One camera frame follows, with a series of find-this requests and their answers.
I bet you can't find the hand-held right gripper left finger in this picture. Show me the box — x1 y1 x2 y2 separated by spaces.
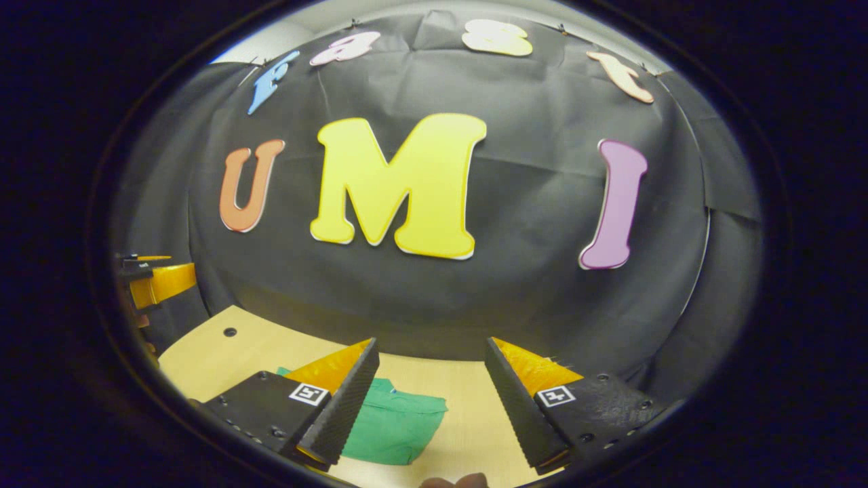
202 337 380 473

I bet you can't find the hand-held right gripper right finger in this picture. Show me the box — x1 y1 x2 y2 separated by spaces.
484 337 669 475

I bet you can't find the green T-shirt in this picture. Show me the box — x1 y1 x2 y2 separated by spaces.
275 366 448 466

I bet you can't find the black backdrop cloth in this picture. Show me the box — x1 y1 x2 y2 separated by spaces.
112 7 764 394

